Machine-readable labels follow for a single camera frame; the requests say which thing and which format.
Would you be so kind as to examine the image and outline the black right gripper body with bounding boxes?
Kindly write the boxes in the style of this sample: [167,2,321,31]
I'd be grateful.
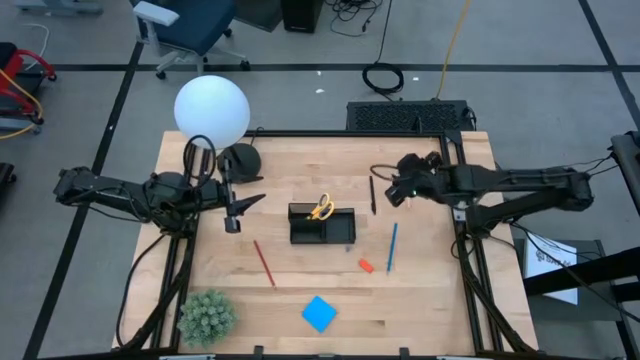
[394,152,446,204]

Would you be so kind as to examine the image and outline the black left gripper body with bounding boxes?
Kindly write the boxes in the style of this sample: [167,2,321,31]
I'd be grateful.
[202,158,242,235]

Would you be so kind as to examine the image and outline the red pencil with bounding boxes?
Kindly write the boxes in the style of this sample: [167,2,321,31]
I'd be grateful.
[252,239,277,290]

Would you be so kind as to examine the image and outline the blue pencil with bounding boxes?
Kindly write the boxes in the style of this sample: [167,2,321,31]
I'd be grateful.
[386,222,399,275]

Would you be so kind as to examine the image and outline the yellow handled scissors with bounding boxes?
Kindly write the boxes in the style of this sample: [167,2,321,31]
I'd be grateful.
[306,192,336,222]

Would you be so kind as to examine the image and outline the black mesh desk organizer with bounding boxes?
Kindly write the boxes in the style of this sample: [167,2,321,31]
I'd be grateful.
[287,202,357,245]

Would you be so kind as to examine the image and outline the blue sticky note pad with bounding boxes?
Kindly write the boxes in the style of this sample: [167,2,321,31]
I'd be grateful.
[301,295,338,334]

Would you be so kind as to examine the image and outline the blue office chair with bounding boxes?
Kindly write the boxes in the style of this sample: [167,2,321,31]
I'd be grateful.
[132,0,251,80]

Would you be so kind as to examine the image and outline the black perforated metal case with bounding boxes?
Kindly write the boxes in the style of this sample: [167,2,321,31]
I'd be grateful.
[345,99,476,133]

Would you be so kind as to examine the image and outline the white globe lamp black base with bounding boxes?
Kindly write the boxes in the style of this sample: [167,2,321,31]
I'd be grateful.
[173,74,264,184]

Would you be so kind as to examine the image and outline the green potted plant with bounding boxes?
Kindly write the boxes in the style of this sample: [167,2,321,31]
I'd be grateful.
[176,288,238,350]

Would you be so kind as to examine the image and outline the white printed paper sheet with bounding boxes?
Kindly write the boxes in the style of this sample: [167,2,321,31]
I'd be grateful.
[522,232,580,306]

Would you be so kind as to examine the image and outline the black floor box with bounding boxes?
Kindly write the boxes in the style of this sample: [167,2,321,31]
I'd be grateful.
[280,0,325,34]

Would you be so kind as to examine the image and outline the black metal beam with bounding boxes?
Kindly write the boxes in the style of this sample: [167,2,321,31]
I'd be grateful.
[522,247,640,297]

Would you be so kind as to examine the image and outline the grey side table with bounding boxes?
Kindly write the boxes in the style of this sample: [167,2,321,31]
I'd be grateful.
[512,238,632,322]

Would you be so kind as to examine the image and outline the red cart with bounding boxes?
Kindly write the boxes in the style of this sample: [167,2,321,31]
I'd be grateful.
[0,42,57,126]

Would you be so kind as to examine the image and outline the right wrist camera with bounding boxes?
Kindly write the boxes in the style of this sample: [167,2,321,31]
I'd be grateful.
[384,182,409,208]

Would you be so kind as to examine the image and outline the black table frame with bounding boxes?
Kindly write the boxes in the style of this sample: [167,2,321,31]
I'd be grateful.
[112,129,539,359]

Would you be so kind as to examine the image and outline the black coiled cable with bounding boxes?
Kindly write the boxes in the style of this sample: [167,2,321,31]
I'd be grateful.
[361,0,405,96]

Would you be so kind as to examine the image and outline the yellow cable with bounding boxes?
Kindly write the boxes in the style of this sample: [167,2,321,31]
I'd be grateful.
[435,0,472,101]

